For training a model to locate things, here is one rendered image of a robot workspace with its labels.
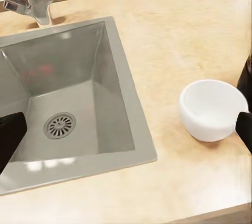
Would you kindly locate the countertop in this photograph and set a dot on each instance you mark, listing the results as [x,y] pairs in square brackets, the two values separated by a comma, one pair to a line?
[168,45]

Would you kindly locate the coffee cup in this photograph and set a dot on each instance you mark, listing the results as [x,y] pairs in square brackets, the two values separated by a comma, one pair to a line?
[209,109]

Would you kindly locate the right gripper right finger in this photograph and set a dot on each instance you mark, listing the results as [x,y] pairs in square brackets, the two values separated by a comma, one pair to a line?
[244,128]

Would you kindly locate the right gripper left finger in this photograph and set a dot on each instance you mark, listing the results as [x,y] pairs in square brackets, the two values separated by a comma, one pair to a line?
[12,130]

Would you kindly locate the drop in sink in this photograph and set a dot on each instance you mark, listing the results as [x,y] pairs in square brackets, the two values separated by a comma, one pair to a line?
[73,78]

